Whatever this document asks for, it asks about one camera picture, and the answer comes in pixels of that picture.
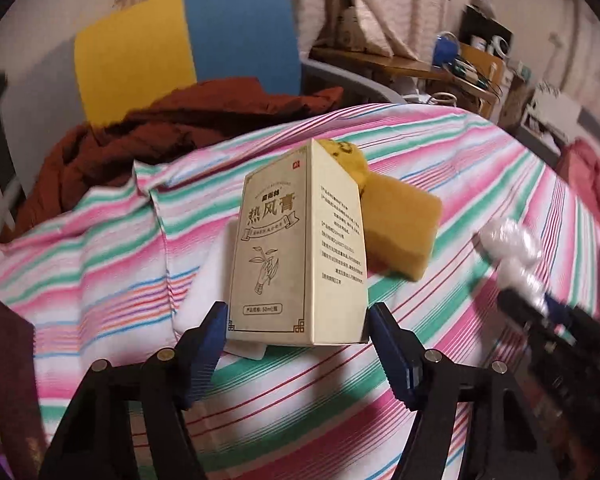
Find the white box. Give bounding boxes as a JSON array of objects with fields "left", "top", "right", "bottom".
[{"left": 520, "top": 82, "right": 586, "bottom": 146}]

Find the yellow smiley toy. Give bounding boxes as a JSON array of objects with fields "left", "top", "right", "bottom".
[{"left": 320, "top": 139, "right": 370, "bottom": 196}]

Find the paper bag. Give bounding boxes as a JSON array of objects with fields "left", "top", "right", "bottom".
[{"left": 337, "top": 7, "right": 376, "bottom": 53}]

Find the clear plastic item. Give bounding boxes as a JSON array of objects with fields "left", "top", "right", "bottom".
[{"left": 480, "top": 217, "right": 546, "bottom": 306}]

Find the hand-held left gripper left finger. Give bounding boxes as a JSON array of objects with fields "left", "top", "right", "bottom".
[{"left": 40, "top": 301, "right": 230, "bottom": 480}]

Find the grey yellow blue chair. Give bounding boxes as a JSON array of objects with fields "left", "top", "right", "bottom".
[{"left": 0, "top": 0, "right": 411, "bottom": 251}]

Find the beige carton box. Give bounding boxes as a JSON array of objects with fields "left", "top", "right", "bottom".
[{"left": 226, "top": 138, "right": 370, "bottom": 348}]

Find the red-brown jacket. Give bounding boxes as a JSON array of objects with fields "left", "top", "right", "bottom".
[{"left": 12, "top": 80, "right": 345, "bottom": 243}]

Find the wooden side desk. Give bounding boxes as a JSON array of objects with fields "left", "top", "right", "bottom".
[{"left": 310, "top": 47, "right": 511, "bottom": 121}]

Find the pink cloth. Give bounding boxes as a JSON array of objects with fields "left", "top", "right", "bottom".
[{"left": 555, "top": 137, "right": 600, "bottom": 226}]

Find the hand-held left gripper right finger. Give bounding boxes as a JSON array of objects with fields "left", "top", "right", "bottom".
[{"left": 367, "top": 302, "right": 561, "bottom": 480}]

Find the gold rectangular tin box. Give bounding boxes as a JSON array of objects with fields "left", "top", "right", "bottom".
[{"left": 0, "top": 297, "right": 43, "bottom": 480}]

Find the flat yellow sponge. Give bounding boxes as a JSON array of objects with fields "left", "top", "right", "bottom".
[{"left": 360, "top": 172, "right": 443, "bottom": 282}]

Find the pink patterned curtain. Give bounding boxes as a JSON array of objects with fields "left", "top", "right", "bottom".
[{"left": 115, "top": 0, "right": 600, "bottom": 126}]

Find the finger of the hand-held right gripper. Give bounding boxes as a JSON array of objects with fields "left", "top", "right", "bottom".
[{"left": 497, "top": 287, "right": 576, "bottom": 333}]

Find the pink green striped tablecloth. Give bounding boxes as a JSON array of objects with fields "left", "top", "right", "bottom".
[{"left": 0, "top": 102, "right": 600, "bottom": 480}]

